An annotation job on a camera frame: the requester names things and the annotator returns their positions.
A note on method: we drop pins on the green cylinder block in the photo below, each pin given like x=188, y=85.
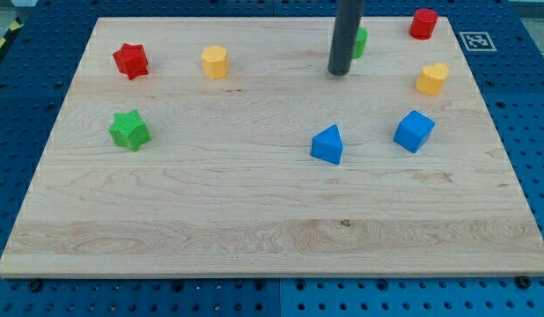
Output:
x=360, y=44

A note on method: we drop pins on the light wooden board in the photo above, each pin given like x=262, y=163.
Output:
x=226, y=187

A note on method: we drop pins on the blue triangle block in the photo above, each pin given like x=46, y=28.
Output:
x=327, y=145

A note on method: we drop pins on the yellow hexagon block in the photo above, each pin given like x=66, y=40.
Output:
x=215, y=62

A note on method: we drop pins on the blue cube block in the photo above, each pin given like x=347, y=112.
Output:
x=413, y=131

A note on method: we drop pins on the green star block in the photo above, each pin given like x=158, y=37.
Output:
x=129, y=130

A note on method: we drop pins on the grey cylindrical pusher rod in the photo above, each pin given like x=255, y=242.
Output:
x=347, y=21

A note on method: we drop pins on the red star block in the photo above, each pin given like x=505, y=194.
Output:
x=131, y=60

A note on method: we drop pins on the yellow heart block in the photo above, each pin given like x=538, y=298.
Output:
x=432, y=78

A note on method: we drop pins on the red cylinder block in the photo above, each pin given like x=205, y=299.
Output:
x=423, y=24

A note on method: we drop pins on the white fiducial marker tag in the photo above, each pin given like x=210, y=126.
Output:
x=477, y=41

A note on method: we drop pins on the black bolt left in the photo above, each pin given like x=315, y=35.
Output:
x=35, y=285

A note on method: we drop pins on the black bolt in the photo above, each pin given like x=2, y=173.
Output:
x=523, y=282
x=35, y=285

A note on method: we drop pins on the black bolt right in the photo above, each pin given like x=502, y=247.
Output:
x=523, y=282

